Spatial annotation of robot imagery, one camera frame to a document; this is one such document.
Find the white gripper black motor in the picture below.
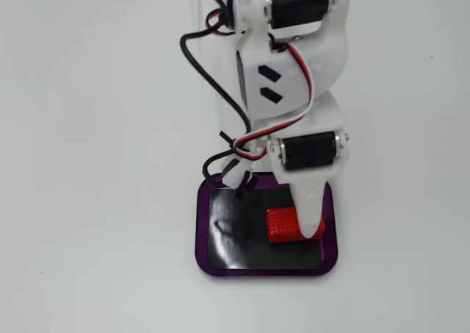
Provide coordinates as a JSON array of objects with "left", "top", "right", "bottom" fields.
[{"left": 255, "top": 90, "right": 350, "bottom": 240}]

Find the purple tray with black base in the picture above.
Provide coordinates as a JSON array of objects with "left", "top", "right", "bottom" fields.
[{"left": 194, "top": 171, "right": 339, "bottom": 278}]

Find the red white black servo cable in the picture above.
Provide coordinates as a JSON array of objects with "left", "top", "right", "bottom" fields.
[{"left": 234, "top": 40, "right": 317, "bottom": 162}]

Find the red studded rectangular block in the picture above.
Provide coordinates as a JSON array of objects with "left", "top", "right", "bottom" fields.
[{"left": 265, "top": 207, "right": 327, "bottom": 246}]

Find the white cable connector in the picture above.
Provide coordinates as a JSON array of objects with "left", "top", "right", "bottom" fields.
[{"left": 221, "top": 155, "right": 255, "bottom": 191}]

